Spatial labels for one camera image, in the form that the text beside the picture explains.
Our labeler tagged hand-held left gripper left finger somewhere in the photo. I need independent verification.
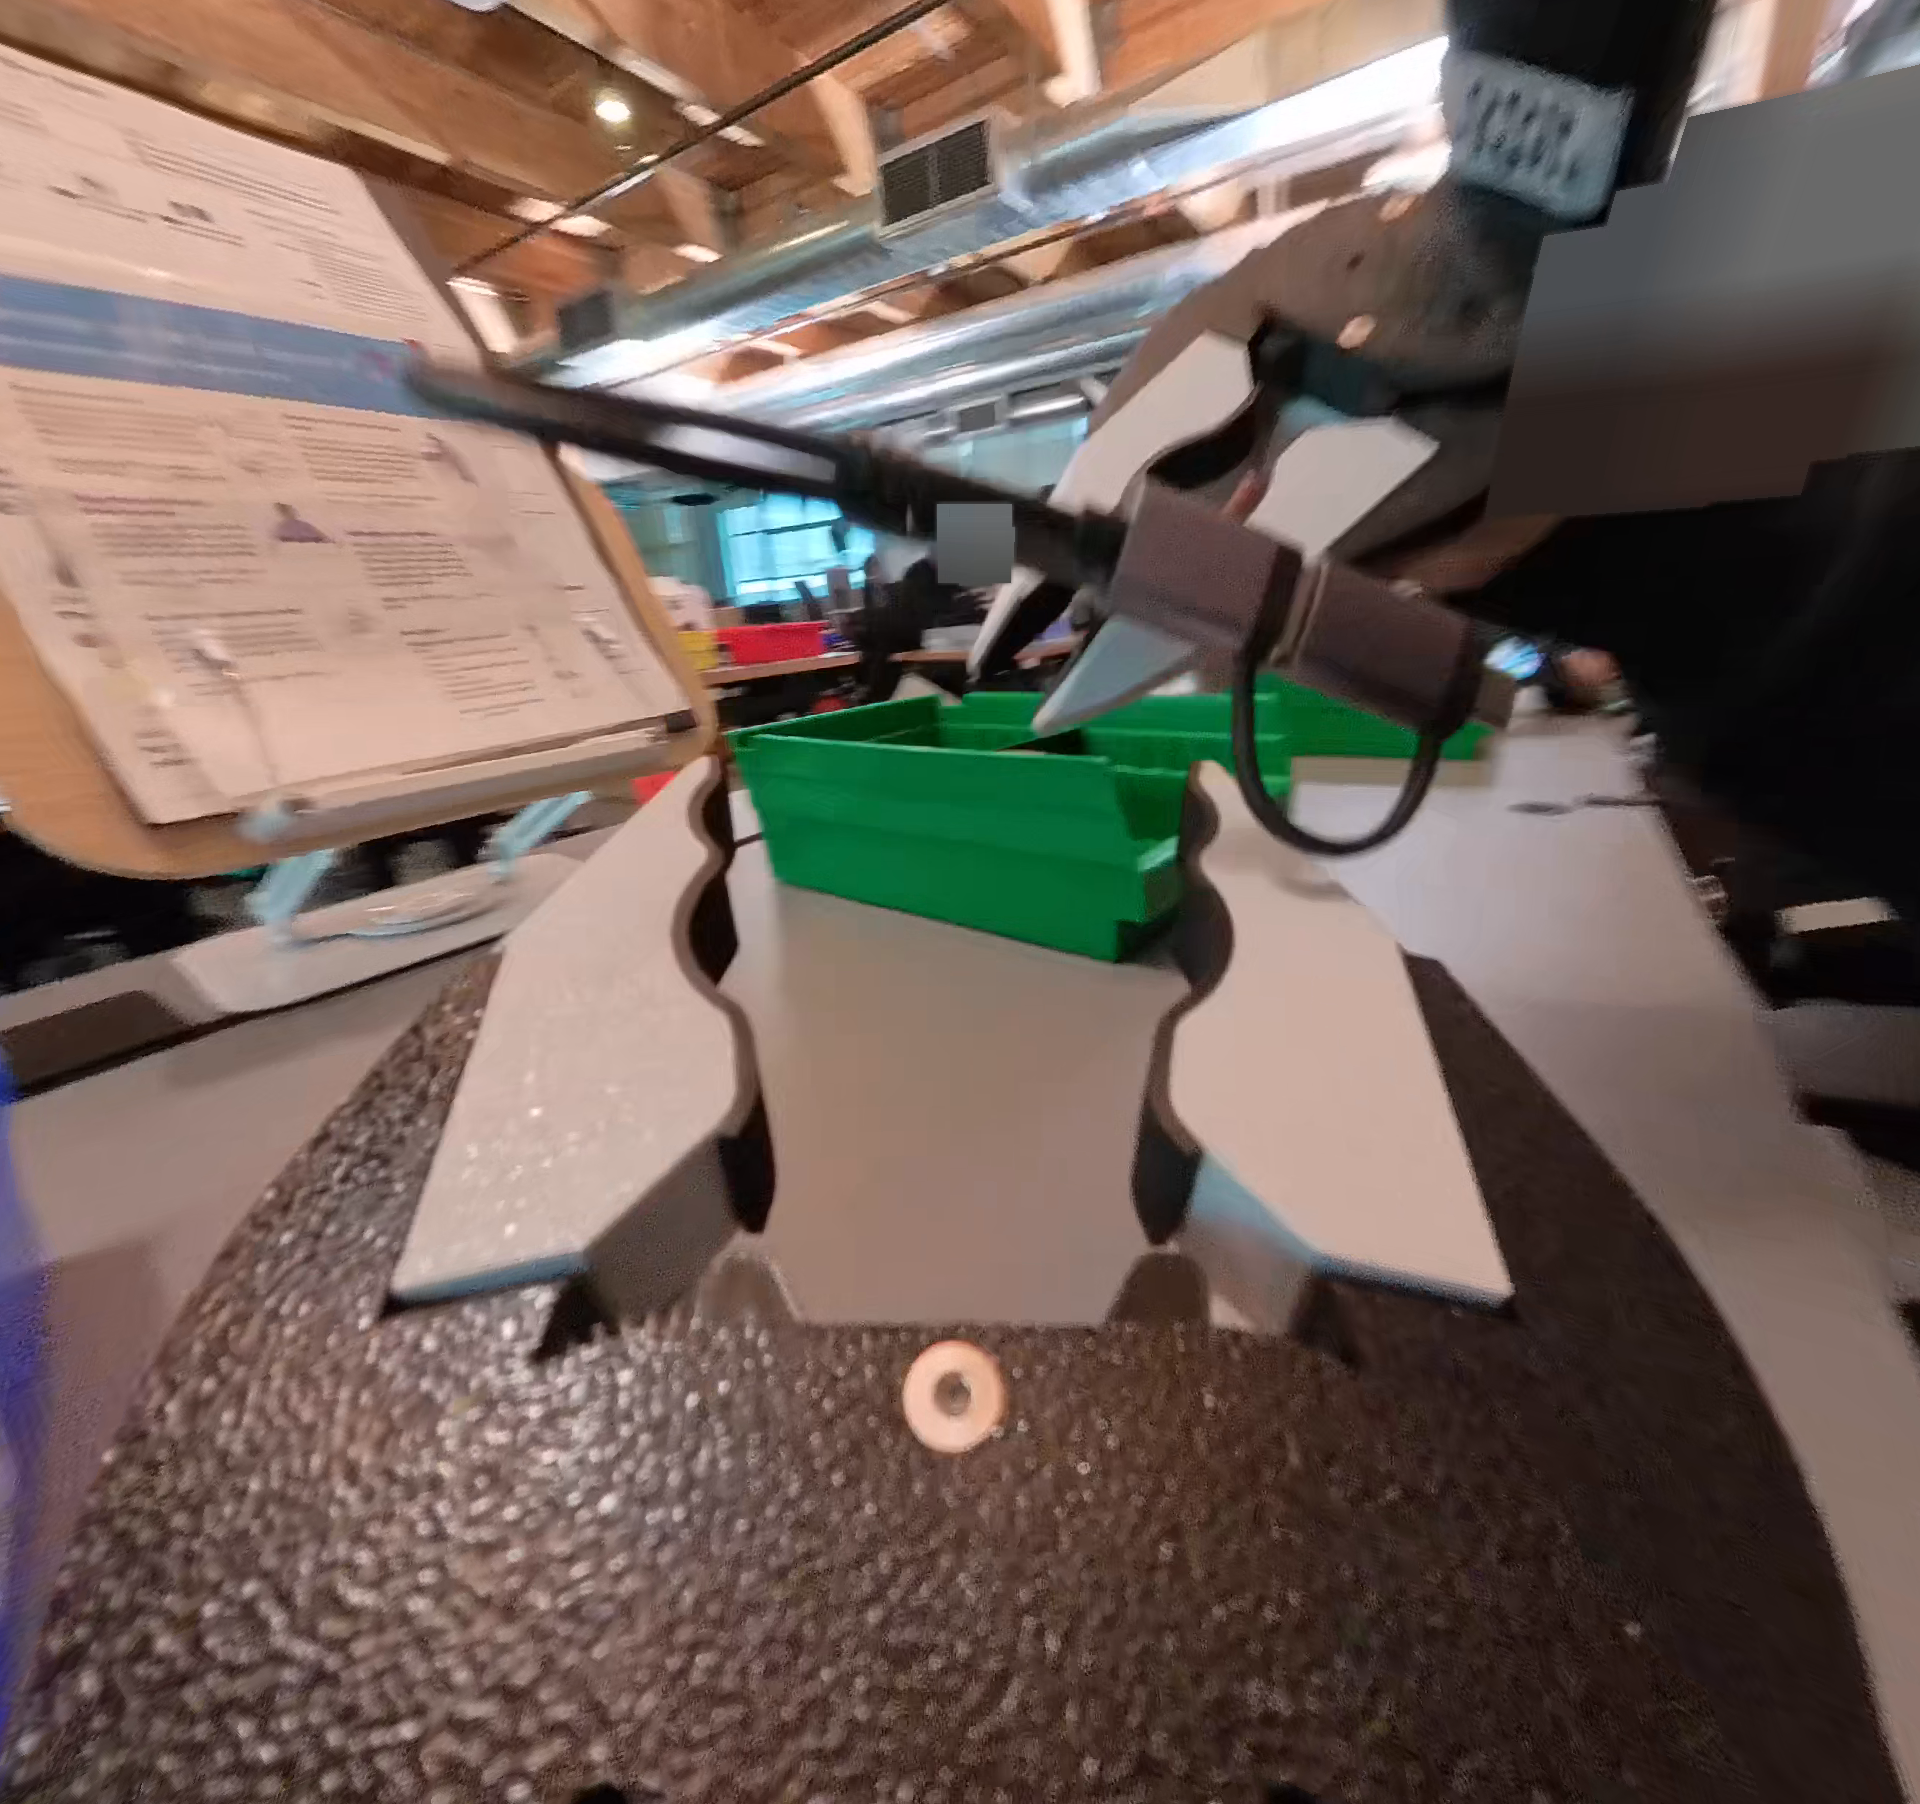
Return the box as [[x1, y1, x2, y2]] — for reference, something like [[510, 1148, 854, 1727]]
[[387, 752, 775, 1329]]

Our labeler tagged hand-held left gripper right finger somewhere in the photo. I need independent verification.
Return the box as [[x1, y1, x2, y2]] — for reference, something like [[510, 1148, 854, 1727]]
[[1132, 761, 1514, 1333]]

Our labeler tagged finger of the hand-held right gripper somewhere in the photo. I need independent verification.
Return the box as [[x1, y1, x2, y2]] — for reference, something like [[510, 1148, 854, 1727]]
[[965, 330, 1261, 683], [1031, 413, 1443, 735]]

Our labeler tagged grey USB hub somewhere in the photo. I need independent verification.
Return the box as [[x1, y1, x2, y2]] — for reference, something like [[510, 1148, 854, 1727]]
[[401, 353, 1517, 856]]

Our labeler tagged green plastic bin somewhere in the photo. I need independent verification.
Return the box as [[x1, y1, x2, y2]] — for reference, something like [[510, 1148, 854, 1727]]
[[728, 683, 1496, 967]]

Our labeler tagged blue plastic bin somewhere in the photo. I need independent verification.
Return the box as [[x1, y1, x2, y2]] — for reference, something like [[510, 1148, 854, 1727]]
[[0, 1053, 68, 1701]]

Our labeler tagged grey desk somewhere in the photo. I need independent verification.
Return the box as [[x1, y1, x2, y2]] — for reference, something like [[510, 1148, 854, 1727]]
[[0, 770, 1920, 1804]]

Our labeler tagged document stand with instruction sheet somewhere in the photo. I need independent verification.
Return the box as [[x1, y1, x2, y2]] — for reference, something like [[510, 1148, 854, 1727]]
[[0, 40, 724, 991]]

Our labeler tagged silver spiral duct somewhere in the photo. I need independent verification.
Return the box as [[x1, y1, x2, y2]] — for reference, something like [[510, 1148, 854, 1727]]
[[720, 282, 1278, 425]]

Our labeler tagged silver duct with vent grilles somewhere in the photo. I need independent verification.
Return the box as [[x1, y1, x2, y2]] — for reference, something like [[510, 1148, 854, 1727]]
[[510, 108, 1448, 365]]

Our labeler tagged black desk cable flap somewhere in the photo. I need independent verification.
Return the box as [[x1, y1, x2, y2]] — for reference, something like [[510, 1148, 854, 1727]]
[[0, 991, 186, 1092]]

